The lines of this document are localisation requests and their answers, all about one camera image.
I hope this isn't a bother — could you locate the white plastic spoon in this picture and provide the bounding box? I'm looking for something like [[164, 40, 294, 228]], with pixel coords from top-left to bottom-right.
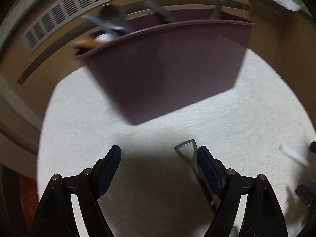
[[279, 144, 309, 167]]

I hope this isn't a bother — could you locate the metal shovel-shaped spoon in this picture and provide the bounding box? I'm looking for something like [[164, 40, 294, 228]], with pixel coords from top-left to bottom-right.
[[174, 139, 217, 213]]

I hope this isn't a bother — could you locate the wooden spoon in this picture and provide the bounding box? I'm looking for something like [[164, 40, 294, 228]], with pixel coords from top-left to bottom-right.
[[71, 37, 102, 50]]

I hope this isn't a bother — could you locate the metal spoon with white ball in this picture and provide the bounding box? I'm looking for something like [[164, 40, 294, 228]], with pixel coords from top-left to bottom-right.
[[94, 33, 116, 43]]

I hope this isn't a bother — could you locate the blue handled utensil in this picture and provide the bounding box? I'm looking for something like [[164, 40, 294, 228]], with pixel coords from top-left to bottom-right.
[[80, 14, 130, 38]]

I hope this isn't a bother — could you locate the black thin utensil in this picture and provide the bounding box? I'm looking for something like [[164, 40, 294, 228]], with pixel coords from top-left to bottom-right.
[[144, 0, 178, 23]]

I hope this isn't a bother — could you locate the red object at left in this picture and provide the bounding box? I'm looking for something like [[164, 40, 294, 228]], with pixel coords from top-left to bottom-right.
[[20, 175, 39, 232]]

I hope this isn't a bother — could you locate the dark purple utensil caddy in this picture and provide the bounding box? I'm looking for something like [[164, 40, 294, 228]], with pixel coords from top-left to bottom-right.
[[75, 7, 253, 125]]

